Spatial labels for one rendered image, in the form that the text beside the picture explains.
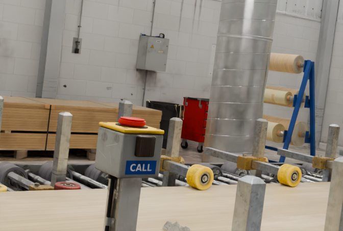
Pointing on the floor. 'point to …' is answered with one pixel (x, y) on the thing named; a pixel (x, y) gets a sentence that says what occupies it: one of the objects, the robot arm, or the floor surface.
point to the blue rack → (308, 66)
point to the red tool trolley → (194, 121)
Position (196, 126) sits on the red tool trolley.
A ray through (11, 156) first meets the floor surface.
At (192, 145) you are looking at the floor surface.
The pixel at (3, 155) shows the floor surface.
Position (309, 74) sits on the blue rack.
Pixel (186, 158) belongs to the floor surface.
